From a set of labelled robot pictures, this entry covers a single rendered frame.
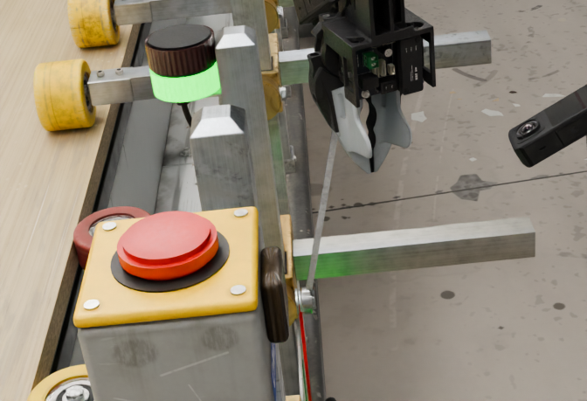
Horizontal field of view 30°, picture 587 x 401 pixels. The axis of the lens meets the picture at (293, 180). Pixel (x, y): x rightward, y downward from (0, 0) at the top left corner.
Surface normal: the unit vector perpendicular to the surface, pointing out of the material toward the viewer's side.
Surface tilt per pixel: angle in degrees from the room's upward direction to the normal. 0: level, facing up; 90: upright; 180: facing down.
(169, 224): 0
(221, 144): 90
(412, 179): 0
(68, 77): 39
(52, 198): 0
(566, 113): 29
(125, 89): 90
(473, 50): 90
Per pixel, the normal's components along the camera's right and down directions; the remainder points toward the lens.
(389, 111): -0.90, 0.24
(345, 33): -0.11, -0.87
